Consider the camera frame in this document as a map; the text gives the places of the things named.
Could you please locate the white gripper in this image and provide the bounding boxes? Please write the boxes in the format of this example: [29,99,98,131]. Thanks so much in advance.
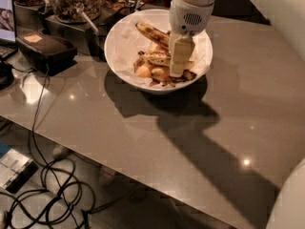
[169,0,214,77]

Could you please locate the spotted banana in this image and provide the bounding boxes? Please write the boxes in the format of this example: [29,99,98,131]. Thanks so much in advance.
[141,52,171,67]
[135,22,170,50]

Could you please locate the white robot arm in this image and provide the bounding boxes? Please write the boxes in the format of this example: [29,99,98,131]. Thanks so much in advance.
[169,0,305,229]

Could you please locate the white bowl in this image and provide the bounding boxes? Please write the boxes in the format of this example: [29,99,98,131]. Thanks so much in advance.
[104,9,213,94]

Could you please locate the dark banana peel scraps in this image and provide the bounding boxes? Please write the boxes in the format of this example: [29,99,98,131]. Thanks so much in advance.
[150,70,197,87]

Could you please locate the yellow banana piece right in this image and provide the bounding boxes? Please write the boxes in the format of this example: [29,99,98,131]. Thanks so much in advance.
[151,67,170,81]

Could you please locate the yellow banana piece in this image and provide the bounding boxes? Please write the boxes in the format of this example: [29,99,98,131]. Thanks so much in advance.
[151,67,170,81]
[135,63,153,78]

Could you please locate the yellow banana piece left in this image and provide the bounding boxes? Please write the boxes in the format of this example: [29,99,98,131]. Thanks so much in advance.
[135,63,153,78]

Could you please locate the dark stand under jars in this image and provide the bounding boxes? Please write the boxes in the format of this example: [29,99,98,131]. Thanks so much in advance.
[15,5,132,61]

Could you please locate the glass jar of nuts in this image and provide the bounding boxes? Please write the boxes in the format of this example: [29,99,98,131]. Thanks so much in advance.
[49,0,100,24]

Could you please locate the black pouch with label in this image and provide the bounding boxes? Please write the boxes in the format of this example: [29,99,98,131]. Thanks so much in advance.
[16,31,77,76]

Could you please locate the laptop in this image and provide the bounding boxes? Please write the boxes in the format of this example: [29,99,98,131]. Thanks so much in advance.
[0,0,17,61]

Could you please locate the black round object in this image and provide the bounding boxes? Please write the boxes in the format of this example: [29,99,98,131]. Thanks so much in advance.
[0,61,14,90]

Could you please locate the grey box on floor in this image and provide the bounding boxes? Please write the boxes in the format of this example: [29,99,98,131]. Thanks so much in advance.
[0,149,38,194]

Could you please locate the white scoop handle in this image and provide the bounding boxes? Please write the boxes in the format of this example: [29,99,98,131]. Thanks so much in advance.
[76,8,99,35]

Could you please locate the black cable on floor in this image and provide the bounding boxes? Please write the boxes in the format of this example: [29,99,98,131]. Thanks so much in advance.
[0,64,134,229]

